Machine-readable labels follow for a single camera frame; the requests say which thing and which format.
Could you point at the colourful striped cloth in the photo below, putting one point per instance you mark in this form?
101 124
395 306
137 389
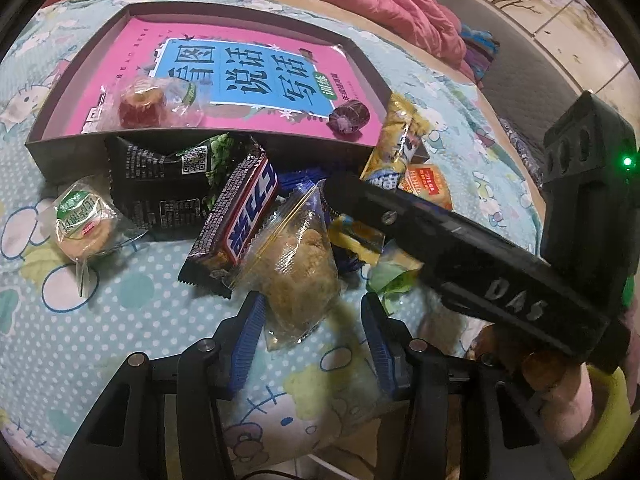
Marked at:
480 50

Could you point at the orange snack packet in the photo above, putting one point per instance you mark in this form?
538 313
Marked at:
425 185

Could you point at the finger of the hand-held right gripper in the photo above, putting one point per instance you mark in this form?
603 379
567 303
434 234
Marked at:
380 210

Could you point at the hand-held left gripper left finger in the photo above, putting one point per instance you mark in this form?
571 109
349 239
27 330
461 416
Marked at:
247 345

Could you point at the pink and blue book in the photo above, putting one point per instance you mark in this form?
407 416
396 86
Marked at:
150 60

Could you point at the round pastry with green label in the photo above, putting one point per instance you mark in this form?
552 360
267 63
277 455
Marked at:
82 220

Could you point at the red pastry in clear wrapper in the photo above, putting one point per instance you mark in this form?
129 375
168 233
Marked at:
137 102

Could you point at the long yellow snack packet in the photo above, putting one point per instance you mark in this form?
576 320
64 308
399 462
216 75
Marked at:
395 145

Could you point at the black and green snack packet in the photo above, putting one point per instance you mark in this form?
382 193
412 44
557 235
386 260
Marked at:
150 195

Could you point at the grey foam mat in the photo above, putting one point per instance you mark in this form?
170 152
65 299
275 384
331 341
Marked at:
525 85

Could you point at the person's right hand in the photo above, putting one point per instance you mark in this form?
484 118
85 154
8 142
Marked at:
540 370

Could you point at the shallow grey cardboard box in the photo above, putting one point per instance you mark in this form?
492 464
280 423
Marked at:
65 157

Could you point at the blue cookie packet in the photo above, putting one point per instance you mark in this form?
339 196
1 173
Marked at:
300 178

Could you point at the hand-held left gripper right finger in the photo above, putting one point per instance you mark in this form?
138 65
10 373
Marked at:
378 347

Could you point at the small yellow and blue wrapper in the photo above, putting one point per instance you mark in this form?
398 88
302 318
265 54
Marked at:
355 237

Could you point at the purple wrapped candy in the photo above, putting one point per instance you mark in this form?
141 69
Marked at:
347 117

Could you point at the dark patterned cloth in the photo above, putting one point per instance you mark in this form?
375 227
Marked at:
525 155

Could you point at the brown chocolate bar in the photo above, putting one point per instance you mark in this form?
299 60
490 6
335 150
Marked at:
240 220

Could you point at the light green snack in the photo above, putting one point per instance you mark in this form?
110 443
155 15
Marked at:
395 280

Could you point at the crumbly pastry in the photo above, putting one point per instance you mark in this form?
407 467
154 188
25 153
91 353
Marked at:
295 270

